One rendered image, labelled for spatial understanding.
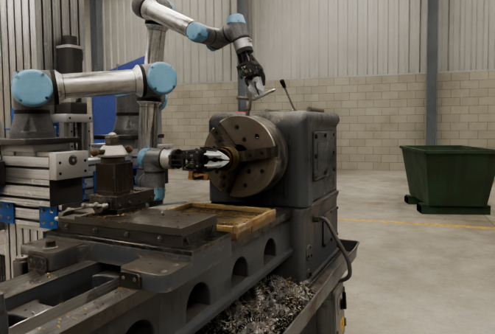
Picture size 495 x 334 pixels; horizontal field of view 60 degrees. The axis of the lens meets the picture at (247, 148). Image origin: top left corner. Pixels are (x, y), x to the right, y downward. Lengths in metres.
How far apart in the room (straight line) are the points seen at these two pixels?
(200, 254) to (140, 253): 0.15
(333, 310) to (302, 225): 0.51
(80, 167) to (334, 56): 10.51
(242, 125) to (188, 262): 0.77
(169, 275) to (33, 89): 0.83
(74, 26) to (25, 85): 0.61
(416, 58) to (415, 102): 1.09
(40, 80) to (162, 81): 0.39
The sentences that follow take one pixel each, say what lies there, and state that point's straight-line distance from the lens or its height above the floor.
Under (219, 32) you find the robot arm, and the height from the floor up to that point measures 1.58.
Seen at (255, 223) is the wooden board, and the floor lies 0.89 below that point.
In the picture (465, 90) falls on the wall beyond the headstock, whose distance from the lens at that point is 11.64.
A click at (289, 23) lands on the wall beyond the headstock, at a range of 12.14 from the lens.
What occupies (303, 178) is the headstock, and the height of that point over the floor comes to 0.99.
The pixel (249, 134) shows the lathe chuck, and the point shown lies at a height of 1.16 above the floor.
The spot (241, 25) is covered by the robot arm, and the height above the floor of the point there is 1.61.
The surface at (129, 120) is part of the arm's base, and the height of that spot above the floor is 1.23.
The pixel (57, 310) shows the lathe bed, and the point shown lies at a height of 0.86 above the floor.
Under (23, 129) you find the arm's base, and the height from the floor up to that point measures 1.19.
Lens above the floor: 1.20
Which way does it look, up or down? 3 degrees down
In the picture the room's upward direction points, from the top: 1 degrees counter-clockwise
